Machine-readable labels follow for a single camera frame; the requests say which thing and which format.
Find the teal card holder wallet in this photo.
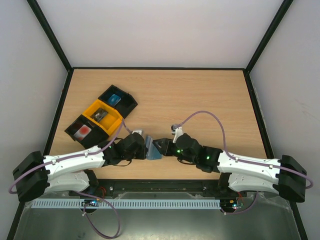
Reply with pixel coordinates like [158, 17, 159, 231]
[145, 135, 162, 161]

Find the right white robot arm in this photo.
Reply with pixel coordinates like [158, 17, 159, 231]
[152, 133, 307, 203]

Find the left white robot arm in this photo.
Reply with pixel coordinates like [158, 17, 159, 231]
[9, 132, 148, 202]

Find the black bin with blue cards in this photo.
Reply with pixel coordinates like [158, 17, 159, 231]
[98, 84, 138, 119]

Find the black card stack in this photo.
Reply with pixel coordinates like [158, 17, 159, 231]
[90, 107, 108, 123]

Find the black bin with red cards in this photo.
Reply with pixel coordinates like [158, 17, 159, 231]
[64, 115, 109, 149]

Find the blue card stack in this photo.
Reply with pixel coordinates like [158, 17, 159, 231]
[107, 94, 122, 107]

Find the red white card stack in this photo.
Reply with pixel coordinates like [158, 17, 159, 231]
[73, 124, 92, 142]

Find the yellow bin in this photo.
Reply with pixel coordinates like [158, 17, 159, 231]
[82, 99, 123, 136]

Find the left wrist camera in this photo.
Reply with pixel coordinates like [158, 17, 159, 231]
[131, 129, 145, 139]

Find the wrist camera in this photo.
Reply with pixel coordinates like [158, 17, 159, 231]
[131, 129, 145, 139]
[171, 124, 184, 144]

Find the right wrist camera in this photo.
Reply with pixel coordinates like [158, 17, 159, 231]
[171, 124, 184, 144]

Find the black aluminium frame rail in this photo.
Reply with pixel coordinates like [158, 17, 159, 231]
[69, 177, 291, 198]

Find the light blue slotted cable duct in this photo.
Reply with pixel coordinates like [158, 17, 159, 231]
[30, 198, 221, 210]

